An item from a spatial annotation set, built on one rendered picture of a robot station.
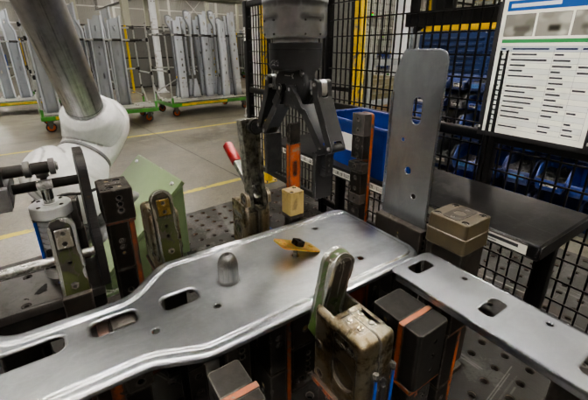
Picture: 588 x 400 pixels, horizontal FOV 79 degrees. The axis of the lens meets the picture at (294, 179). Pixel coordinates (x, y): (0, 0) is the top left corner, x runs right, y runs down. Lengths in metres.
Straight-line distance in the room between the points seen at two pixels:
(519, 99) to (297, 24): 0.58
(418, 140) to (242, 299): 0.43
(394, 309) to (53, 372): 0.44
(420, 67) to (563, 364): 0.49
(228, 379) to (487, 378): 0.61
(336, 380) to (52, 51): 0.91
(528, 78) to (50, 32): 1.04
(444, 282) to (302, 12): 0.44
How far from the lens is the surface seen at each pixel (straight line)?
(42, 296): 0.73
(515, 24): 0.95
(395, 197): 0.79
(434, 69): 0.70
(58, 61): 1.06
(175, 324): 0.53
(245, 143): 0.68
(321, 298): 0.46
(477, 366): 0.95
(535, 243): 0.74
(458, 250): 0.70
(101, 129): 1.20
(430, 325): 0.57
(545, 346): 0.57
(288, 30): 0.50
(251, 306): 0.54
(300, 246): 0.63
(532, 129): 0.93
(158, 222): 0.67
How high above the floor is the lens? 1.34
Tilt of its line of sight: 20 degrees down
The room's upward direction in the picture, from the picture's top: straight up
